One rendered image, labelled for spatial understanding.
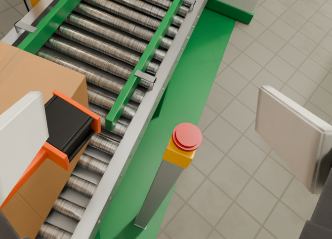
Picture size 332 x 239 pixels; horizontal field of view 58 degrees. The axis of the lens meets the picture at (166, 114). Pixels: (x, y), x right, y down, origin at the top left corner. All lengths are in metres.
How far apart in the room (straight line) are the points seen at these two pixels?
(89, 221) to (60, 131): 0.64
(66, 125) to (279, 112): 0.35
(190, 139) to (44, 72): 0.44
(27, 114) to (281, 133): 0.13
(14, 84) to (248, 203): 1.41
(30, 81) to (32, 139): 0.70
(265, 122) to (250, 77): 2.12
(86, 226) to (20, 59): 0.55
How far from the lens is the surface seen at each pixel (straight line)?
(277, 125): 0.17
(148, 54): 1.33
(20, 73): 0.89
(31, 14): 1.56
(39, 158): 0.46
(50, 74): 0.87
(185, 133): 0.69
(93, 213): 1.07
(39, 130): 0.18
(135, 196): 1.70
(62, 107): 0.48
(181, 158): 0.72
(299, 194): 2.03
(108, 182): 1.09
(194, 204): 1.74
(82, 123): 0.46
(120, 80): 1.41
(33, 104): 0.17
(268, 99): 0.18
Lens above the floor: 1.64
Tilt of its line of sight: 59 degrees down
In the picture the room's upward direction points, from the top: 19 degrees clockwise
